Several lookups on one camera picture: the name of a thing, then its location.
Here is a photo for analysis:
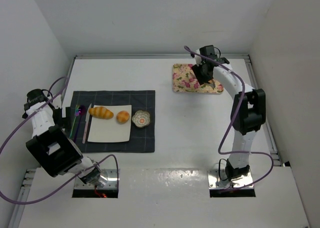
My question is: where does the long striped bread roll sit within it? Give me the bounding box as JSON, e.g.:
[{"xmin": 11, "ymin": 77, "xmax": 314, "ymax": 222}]
[{"xmin": 88, "ymin": 106, "xmax": 114, "ymax": 120}]

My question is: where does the small round bun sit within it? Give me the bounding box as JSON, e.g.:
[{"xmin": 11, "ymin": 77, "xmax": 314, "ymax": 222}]
[{"xmin": 116, "ymin": 110, "xmax": 130, "ymax": 124}]

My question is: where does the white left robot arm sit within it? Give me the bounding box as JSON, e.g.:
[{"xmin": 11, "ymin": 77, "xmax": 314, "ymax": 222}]
[{"xmin": 22, "ymin": 89, "xmax": 101, "ymax": 185}]

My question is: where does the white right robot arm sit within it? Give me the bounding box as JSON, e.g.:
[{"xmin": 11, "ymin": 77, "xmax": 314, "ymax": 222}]
[{"xmin": 190, "ymin": 45, "xmax": 266, "ymax": 181}]

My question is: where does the iridescent green fork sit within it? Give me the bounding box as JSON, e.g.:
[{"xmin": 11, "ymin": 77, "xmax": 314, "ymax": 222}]
[{"xmin": 69, "ymin": 105, "xmax": 80, "ymax": 138}]

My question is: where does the floral rectangular tray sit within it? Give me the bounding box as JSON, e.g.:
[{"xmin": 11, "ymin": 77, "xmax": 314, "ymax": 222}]
[{"xmin": 172, "ymin": 64, "xmax": 224, "ymax": 94}]

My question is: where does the iridescent purple spoon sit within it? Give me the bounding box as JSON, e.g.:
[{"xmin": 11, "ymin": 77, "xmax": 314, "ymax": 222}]
[{"xmin": 73, "ymin": 105, "xmax": 87, "ymax": 142}]

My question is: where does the white square plate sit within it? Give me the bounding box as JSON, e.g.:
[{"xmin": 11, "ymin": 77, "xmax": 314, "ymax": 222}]
[{"xmin": 87, "ymin": 105, "xmax": 132, "ymax": 143}]

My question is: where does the small floral sauce dish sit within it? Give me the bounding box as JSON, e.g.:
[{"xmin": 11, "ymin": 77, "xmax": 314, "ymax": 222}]
[{"xmin": 131, "ymin": 110, "xmax": 151, "ymax": 128}]

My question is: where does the dark blue checked placemat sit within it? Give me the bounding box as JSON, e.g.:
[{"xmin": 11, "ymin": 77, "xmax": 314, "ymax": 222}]
[{"xmin": 69, "ymin": 90, "xmax": 156, "ymax": 153}]

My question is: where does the pink handled knife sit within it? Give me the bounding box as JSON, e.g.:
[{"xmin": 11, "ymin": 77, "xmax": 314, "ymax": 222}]
[{"xmin": 82, "ymin": 103, "xmax": 92, "ymax": 144}]

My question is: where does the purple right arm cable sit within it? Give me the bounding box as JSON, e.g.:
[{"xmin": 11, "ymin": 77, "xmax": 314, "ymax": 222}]
[{"xmin": 183, "ymin": 45, "xmax": 275, "ymax": 192}]

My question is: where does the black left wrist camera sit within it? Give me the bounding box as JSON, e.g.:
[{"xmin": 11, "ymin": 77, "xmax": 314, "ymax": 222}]
[{"xmin": 24, "ymin": 89, "xmax": 48, "ymax": 111}]

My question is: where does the aluminium frame rail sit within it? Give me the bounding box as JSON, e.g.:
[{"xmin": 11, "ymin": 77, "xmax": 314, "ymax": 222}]
[{"xmin": 73, "ymin": 53, "xmax": 251, "ymax": 62}]

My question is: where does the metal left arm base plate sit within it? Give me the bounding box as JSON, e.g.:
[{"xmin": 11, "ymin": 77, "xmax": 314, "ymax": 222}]
[{"xmin": 73, "ymin": 169, "xmax": 118, "ymax": 190}]

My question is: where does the black base cable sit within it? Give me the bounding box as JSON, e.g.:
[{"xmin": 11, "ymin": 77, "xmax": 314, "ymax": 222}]
[{"xmin": 217, "ymin": 158, "xmax": 229, "ymax": 181}]

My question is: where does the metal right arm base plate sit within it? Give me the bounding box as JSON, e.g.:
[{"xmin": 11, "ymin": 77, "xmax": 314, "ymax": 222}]
[{"xmin": 207, "ymin": 168, "xmax": 254, "ymax": 190}]

